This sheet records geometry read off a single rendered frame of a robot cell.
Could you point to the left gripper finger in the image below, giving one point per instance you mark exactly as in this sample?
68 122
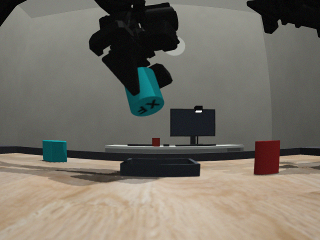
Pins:
123 64
159 74

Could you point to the teal cube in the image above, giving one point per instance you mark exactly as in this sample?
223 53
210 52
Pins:
54 150

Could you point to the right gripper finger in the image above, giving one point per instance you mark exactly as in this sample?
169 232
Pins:
271 7
270 18

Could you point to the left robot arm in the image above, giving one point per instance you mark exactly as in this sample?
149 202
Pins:
159 22

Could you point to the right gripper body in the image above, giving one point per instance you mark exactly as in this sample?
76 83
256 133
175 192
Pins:
298 14

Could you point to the teal cylinder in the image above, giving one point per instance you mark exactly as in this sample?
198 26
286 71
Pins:
150 99

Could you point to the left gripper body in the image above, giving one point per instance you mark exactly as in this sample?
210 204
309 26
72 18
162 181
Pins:
116 34

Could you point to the dark red cylinder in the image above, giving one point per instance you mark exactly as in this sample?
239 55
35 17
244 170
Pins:
267 157

